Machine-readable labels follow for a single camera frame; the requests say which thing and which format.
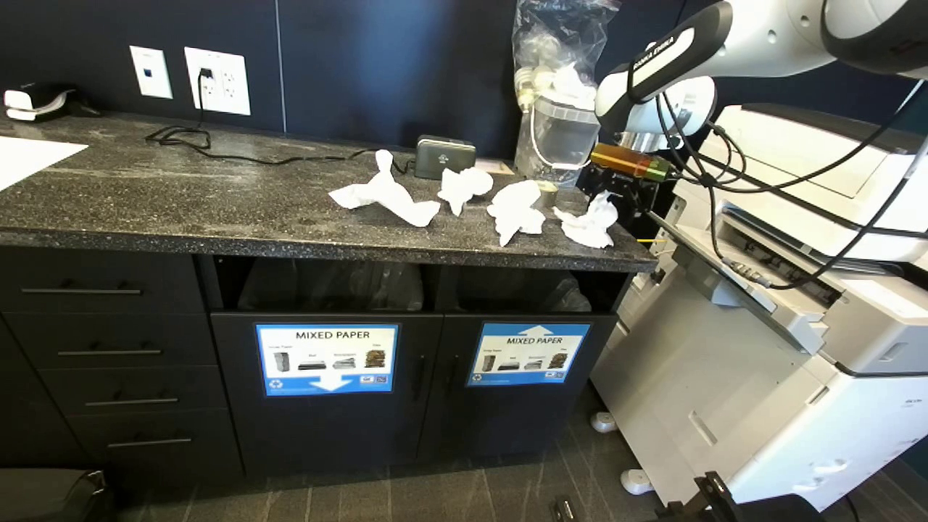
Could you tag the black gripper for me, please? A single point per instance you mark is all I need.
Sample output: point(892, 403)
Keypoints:
point(632, 199)

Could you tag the white single wall plate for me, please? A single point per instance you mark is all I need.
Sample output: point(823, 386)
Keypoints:
point(151, 71)

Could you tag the white office printer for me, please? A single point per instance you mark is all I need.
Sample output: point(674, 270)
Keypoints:
point(781, 337)

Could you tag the dark grey small box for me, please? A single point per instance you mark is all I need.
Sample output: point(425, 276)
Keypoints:
point(432, 154)

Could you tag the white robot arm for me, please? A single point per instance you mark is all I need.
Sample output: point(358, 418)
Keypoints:
point(767, 38)

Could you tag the clear plastic bag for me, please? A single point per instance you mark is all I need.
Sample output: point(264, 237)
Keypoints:
point(554, 47)

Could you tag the mixed paper label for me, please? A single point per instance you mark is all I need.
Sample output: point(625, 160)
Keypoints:
point(312, 360)
point(526, 354)

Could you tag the black drawer cabinet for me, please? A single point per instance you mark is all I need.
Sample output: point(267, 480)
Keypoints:
point(125, 351)

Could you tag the left mixed paper label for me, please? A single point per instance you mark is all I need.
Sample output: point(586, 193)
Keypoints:
point(312, 360)

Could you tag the white flat paper sheet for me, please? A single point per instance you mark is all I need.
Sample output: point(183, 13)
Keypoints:
point(23, 157)

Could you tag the black recycling bin cabinet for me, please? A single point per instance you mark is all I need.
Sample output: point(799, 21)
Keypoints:
point(430, 415)

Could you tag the clear plastic bucket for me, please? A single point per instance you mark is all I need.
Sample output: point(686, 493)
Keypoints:
point(554, 138)

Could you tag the white double wall outlet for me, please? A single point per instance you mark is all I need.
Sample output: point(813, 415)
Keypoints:
point(219, 83)

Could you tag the right mixed paper label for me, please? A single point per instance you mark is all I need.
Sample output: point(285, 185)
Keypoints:
point(526, 354)

